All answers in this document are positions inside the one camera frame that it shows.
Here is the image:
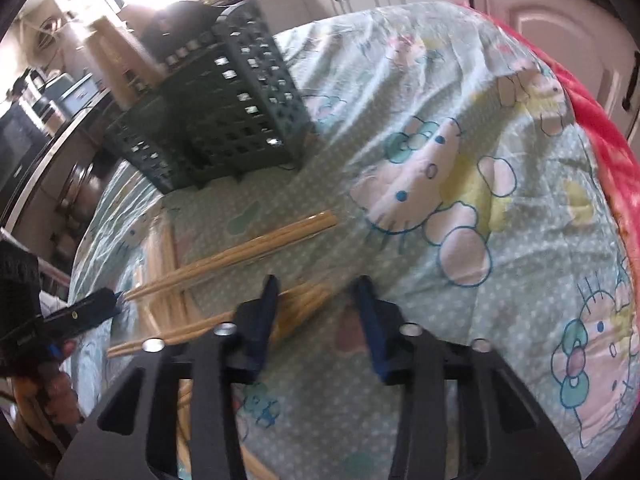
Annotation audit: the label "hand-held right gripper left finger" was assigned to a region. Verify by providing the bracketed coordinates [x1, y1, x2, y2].
[52, 275, 281, 480]

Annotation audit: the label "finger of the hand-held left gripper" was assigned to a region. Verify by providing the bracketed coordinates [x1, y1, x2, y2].
[44, 287, 126, 342]

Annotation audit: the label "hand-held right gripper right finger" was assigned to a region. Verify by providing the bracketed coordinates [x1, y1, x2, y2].
[356, 277, 581, 480]

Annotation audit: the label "bundle of wooden chopsticks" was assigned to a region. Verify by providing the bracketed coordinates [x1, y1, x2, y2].
[106, 209, 340, 480]

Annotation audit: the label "green perforated plastic basket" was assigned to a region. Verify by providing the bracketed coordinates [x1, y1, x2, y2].
[105, 0, 319, 194]

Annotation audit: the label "person's left hand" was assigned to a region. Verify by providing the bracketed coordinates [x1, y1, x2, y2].
[12, 340, 83, 428]

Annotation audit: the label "stacked metal pots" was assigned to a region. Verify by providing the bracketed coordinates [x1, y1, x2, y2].
[56, 161, 102, 223]

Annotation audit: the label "black microwave oven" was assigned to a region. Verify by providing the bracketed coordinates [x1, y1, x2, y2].
[0, 101, 49, 203]

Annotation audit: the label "teal kitchen appliance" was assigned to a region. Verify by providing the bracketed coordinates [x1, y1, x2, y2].
[54, 74, 102, 117]

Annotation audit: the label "cartoon cat printed blanket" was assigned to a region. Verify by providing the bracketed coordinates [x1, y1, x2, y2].
[67, 2, 636, 480]

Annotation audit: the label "tan cardboard box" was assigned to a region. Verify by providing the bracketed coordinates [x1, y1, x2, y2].
[91, 5, 153, 108]

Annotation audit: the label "dark round pot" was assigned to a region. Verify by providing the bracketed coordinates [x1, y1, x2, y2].
[141, 1, 222, 63]

